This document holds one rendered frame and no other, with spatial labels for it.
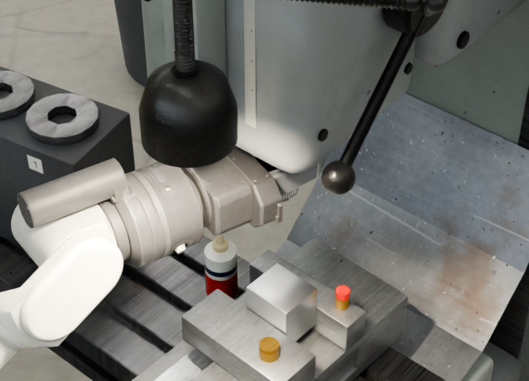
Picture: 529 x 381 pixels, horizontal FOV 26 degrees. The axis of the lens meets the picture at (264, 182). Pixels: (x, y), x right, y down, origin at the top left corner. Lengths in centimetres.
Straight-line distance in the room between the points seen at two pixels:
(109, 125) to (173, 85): 63
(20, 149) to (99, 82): 199
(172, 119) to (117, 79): 261
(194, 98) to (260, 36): 15
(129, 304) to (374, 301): 31
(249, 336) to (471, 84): 44
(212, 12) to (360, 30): 13
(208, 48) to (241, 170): 19
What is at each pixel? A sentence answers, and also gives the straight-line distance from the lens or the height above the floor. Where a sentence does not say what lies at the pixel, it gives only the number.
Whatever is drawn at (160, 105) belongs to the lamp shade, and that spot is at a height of 149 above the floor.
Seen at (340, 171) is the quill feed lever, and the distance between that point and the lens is 99.
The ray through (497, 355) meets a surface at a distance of 169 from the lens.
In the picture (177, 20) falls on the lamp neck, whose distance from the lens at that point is 79.
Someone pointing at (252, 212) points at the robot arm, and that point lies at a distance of 112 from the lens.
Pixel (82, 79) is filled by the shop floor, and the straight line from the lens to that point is 343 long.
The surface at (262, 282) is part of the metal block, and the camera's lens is 128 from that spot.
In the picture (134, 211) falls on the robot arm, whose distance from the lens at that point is 106.
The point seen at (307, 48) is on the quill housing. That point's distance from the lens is 93.
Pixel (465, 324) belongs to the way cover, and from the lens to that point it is 150.
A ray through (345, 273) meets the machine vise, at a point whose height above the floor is 99.
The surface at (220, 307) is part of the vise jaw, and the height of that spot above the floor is 103.
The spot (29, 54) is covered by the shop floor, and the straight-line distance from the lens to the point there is 356.
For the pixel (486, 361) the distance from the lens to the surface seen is 152.
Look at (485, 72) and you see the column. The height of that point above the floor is 116.
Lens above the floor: 198
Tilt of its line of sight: 41 degrees down
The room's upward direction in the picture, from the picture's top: straight up
